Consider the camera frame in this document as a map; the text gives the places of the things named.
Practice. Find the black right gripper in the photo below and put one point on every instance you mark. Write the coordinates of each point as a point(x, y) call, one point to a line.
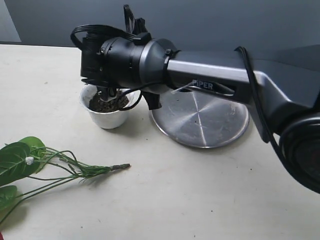
point(91, 59)

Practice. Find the artificial anthurium plant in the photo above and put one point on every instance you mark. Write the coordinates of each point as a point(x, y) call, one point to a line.
point(25, 158)

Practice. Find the metal spork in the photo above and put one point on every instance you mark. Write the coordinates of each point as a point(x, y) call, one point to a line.
point(107, 93)

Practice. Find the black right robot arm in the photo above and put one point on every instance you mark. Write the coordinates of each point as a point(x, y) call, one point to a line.
point(280, 89)

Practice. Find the dark soil in pot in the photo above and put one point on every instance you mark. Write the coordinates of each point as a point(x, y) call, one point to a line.
point(96, 104)

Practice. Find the white scalloped flower pot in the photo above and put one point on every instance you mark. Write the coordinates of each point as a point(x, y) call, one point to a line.
point(104, 120)

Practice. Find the round stainless steel plate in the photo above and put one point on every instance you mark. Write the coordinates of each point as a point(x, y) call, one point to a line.
point(200, 121)

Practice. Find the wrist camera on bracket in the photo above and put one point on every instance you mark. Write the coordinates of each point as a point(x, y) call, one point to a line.
point(153, 100)

